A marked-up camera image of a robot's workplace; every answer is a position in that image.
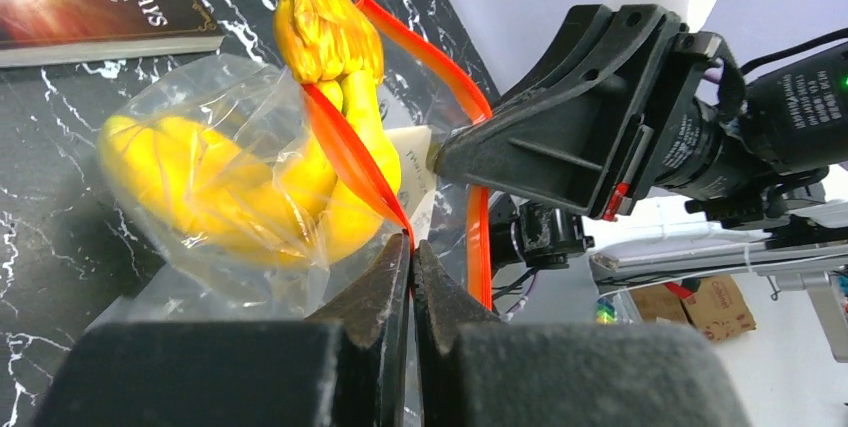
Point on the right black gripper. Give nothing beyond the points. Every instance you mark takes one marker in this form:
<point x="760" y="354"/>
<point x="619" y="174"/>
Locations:
<point x="620" y="102"/>

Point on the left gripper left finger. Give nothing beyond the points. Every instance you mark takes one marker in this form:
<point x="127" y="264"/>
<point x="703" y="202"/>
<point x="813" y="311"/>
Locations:
<point x="365" y="370"/>

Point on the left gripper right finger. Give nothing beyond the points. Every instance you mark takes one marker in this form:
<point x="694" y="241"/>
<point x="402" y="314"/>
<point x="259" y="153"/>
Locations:
<point x="451" y="337"/>

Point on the yellow toy banana bunch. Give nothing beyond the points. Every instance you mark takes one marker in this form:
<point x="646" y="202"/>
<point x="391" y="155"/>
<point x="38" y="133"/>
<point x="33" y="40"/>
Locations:
<point x="237" y="161"/>

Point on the clear zip top bag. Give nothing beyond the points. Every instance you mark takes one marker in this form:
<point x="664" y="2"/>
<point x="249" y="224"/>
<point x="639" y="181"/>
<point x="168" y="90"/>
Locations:
<point x="424" y="97"/>

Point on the cardboard box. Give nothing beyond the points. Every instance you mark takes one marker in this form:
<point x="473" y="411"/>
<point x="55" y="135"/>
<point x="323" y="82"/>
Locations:
<point x="717" y="308"/>

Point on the dark paperback book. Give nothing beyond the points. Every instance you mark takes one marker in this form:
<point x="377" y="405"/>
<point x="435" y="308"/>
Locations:
<point x="49" y="32"/>

